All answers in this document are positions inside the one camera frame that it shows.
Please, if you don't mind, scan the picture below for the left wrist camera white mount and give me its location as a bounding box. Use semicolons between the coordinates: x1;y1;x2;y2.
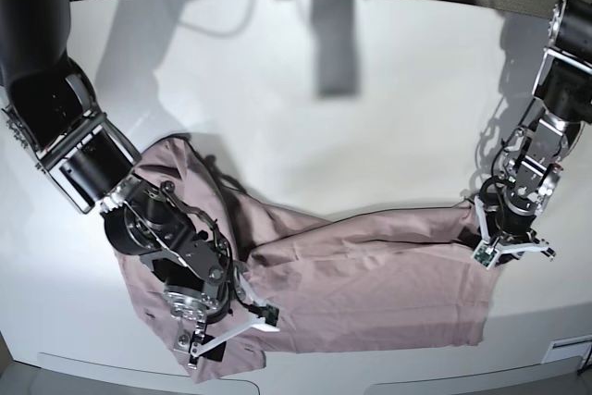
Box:
472;196;556;270

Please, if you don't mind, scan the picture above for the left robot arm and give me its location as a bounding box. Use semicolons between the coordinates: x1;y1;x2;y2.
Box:
475;0;591;253

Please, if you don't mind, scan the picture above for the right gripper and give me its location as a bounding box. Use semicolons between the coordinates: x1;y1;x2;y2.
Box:
152;246;237;370

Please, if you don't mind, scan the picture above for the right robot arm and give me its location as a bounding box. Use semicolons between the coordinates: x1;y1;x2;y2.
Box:
1;0;234;367

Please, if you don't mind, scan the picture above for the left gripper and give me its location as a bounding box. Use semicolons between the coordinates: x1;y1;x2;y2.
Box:
478;177;544;241

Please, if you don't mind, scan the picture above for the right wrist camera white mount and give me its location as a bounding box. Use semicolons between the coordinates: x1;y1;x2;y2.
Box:
204;269;280;352

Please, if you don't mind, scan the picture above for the pink T-shirt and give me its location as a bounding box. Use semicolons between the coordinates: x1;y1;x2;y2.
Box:
136;137;499;383

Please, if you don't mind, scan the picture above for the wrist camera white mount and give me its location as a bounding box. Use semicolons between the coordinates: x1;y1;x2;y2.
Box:
204;269;280;352
472;196;556;270

